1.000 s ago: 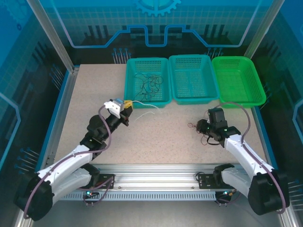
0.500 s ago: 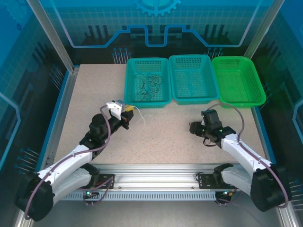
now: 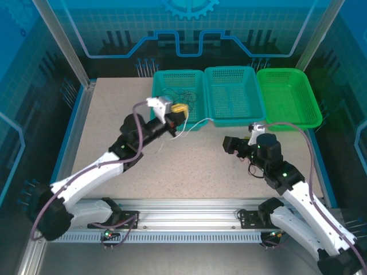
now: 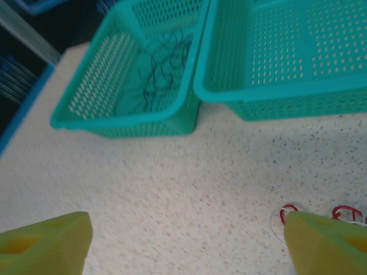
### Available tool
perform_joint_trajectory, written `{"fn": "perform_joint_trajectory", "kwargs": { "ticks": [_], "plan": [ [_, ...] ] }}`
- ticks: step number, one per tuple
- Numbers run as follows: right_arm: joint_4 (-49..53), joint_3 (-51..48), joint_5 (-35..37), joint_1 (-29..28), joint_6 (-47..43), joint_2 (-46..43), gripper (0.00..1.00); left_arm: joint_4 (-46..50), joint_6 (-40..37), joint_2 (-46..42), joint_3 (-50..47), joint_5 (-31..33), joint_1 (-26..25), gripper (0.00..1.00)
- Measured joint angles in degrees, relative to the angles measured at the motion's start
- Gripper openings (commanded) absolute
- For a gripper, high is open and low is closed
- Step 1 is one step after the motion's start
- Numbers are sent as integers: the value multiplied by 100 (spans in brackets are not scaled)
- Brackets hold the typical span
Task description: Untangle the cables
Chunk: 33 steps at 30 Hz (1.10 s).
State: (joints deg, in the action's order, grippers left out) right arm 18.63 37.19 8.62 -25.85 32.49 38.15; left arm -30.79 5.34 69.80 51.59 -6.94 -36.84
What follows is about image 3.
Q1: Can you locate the thin black cable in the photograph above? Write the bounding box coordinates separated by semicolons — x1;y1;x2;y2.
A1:
162;88;199;111

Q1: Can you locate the thin white cable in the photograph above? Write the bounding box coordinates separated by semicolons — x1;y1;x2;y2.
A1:
159;110;210;152

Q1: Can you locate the thin red cable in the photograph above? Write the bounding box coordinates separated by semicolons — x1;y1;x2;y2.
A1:
233;153;266;179

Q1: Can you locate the teal plastic basket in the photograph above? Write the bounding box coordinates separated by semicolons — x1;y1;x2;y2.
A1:
204;66;267;128
149;69;210;133

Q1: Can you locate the green plastic basket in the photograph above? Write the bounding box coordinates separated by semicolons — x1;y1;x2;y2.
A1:
256;68;323;132

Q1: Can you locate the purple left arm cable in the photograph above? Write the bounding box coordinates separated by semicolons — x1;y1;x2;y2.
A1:
30;100;150;241

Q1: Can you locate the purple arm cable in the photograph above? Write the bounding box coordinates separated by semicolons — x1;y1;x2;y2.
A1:
257;122;366;273
30;100;150;241

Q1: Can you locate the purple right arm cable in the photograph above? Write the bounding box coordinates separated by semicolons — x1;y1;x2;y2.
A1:
257;122;366;273

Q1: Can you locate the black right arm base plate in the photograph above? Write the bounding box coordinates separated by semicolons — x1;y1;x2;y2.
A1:
239;210;276;230

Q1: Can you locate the aluminium mounting rail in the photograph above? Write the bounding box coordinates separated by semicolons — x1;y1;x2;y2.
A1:
71;197;342;233

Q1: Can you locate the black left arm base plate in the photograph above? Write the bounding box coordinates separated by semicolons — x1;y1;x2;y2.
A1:
87;210;141;230

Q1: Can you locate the slotted grey cable duct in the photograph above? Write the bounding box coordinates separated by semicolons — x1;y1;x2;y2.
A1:
57;231;263;244

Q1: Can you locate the aluminium frame post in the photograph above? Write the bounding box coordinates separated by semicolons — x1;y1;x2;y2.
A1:
295;0;345;72
31;0;97;89

